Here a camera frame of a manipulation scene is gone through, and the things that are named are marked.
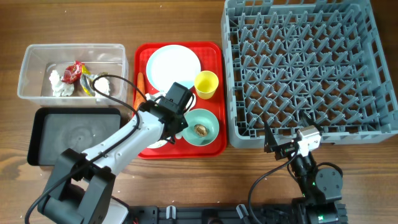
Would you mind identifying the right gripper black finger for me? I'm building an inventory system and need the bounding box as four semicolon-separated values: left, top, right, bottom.
264;121;277;146
299;111;323;133

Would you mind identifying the light blue small bowl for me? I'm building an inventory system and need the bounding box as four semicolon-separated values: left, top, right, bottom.
146;90;175;149

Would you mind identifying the brown mushroom piece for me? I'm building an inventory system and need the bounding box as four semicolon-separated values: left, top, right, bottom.
194;124;208;137

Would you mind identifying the orange carrot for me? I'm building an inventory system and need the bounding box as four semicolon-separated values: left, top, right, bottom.
133;72;146;111

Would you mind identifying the yellow plastic cup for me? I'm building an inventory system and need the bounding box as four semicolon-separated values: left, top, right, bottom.
194;70;219;100

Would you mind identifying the yellow silver foil wrapper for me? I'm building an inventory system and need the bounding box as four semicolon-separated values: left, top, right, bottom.
80;66;108;96

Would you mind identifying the red candy wrapper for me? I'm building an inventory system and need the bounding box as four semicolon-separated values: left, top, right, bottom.
61;61;85;84

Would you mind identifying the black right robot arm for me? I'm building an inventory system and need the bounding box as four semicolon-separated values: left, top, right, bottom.
264;111;348;223

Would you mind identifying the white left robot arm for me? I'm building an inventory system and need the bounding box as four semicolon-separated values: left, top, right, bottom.
32;96;190;223

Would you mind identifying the grey dishwasher rack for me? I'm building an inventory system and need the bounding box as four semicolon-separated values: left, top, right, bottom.
221;0;397;148

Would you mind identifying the black waste tray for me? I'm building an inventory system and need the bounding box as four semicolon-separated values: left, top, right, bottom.
27;107;121;166

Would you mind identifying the clear plastic waste bin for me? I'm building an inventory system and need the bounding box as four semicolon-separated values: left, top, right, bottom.
17;44;129;107

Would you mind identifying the white plastic spoon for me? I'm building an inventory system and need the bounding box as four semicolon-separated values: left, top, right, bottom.
175;94;197;139

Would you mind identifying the green bowl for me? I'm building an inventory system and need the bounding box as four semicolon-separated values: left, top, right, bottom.
182;109;220;146

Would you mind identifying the light blue large plate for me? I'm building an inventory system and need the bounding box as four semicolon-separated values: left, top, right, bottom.
146;45;201;91

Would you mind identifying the red serving tray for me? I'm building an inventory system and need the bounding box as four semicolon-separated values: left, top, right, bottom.
133;41;228;159

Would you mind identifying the crumpled white tissue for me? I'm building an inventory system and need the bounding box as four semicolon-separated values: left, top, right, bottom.
49;70;75;97
94;78;111;95

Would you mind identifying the black mounting rail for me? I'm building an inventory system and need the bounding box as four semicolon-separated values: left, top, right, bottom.
127;203;348;224

